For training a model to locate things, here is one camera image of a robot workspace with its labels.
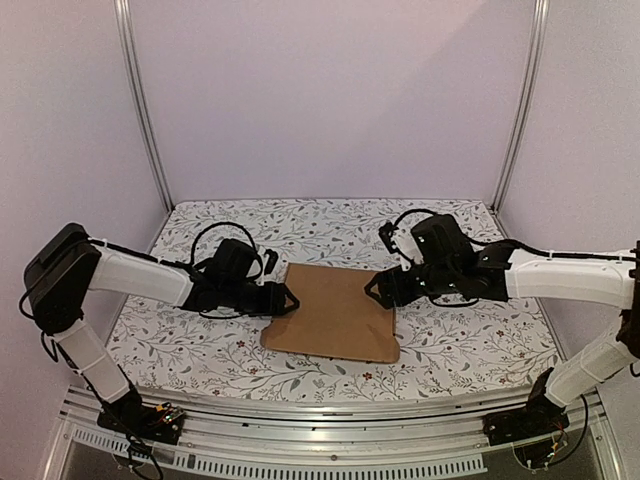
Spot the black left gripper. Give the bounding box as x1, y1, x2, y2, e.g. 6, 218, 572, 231
221, 280, 300, 319

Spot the brown cardboard box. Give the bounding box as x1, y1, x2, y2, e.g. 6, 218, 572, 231
260, 263, 400, 364

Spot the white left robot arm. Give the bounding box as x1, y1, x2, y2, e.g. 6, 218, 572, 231
19, 223, 300, 434

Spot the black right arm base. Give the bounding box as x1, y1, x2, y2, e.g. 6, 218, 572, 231
482, 368, 569, 470

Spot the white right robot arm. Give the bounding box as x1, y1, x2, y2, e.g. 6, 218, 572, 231
364, 212, 639, 436

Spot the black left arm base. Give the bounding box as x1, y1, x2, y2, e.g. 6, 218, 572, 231
94, 378, 186, 445

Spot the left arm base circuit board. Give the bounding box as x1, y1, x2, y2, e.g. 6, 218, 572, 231
151, 402, 186, 425

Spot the floral patterned table mat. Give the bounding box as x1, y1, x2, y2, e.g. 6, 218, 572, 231
107, 199, 560, 403

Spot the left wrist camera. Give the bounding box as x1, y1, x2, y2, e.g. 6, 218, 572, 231
254, 247, 279, 286

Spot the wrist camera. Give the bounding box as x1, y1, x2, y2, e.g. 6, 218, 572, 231
379, 221, 423, 271
254, 247, 279, 286

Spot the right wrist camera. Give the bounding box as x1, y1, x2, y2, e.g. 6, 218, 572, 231
379, 221, 423, 271

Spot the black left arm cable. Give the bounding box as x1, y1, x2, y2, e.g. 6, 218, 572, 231
189, 222, 261, 271

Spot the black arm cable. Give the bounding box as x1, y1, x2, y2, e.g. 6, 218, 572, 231
389, 208, 636, 261
189, 222, 261, 271

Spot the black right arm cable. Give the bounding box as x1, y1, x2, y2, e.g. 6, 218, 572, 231
389, 208, 636, 261

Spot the aluminium front table rail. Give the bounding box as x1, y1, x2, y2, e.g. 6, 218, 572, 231
42, 384, 626, 480

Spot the right aluminium corner post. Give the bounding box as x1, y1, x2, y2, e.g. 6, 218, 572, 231
490, 0, 550, 216

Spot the aluminium corner post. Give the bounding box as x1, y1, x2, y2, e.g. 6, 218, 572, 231
490, 0, 550, 216
113, 0, 175, 213

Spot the left aluminium corner post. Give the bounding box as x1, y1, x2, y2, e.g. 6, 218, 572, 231
113, 0, 175, 213

